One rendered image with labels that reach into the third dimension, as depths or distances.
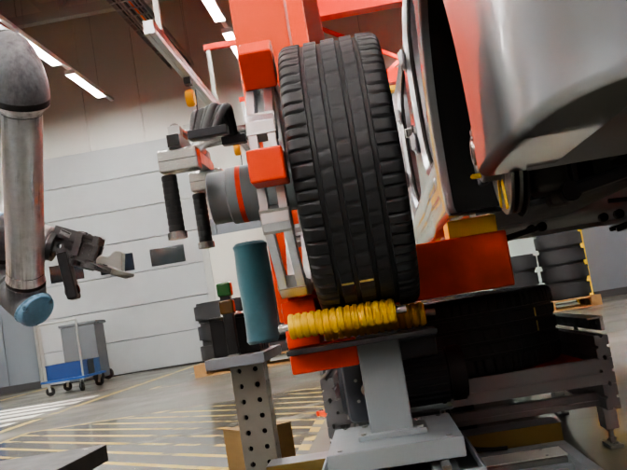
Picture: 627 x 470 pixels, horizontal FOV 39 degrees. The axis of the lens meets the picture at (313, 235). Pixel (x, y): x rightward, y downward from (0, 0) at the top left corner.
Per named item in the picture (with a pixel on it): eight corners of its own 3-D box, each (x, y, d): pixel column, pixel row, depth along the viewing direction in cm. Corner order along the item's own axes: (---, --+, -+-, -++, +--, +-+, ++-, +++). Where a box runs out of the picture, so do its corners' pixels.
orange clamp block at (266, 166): (290, 183, 190) (286, 177, 181) (255, 189, 190) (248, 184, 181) (285, 151, 191) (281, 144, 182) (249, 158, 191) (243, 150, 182)
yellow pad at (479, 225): (497, 230, 254) (494, 214, 254) (449, 239, 254) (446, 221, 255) (492, 234, 268) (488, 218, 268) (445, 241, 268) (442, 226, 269)
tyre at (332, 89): (418, 318, 240) (424, 273, 176) (332, 332, 241) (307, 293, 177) (378, 93, 256) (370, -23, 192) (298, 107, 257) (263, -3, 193)
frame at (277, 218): (302, 294, 188) (262, 46, 192) (271, 298, 188) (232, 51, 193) (319, 295, 242) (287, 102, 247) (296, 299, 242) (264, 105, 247)
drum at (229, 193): (297, 210, 210) (287, 152, 211) (209, 225, 211) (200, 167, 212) (301, 215, 224) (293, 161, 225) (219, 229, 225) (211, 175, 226)
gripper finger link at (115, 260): (136, 255, 209) (99, 244, 209) (129, 280, 208) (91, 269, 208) (139, 256, 212) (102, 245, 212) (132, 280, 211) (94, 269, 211)
